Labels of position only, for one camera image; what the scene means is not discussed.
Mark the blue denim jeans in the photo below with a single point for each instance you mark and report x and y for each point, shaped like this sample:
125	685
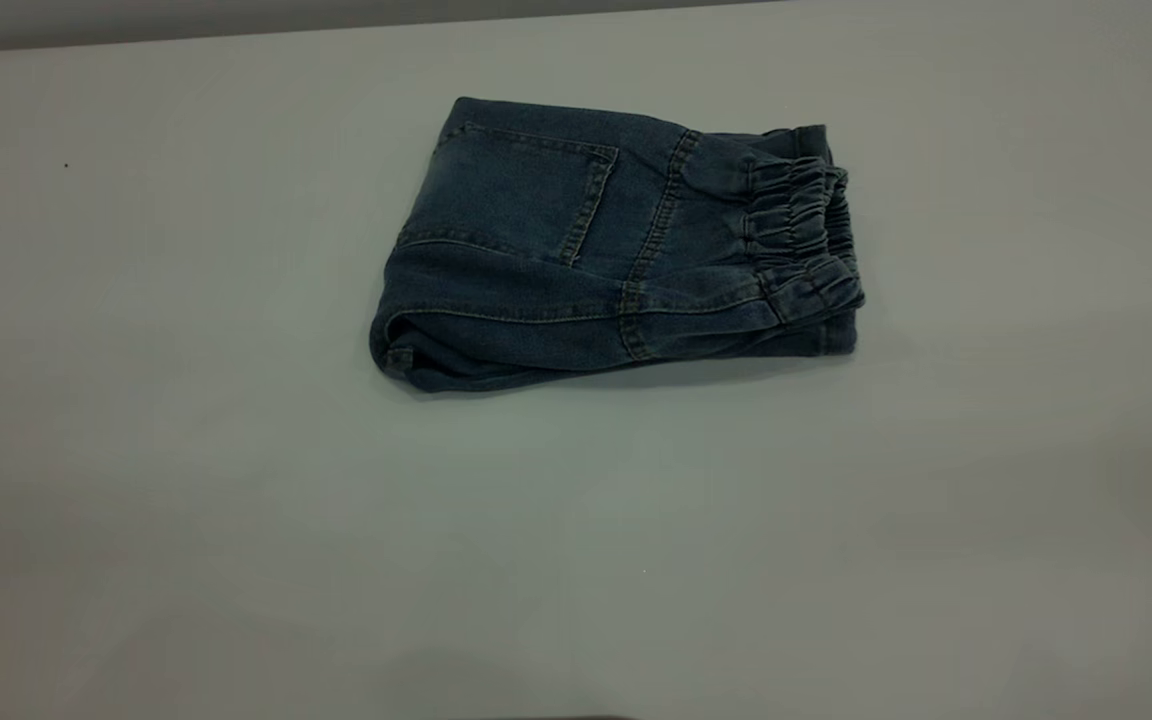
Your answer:
536	220

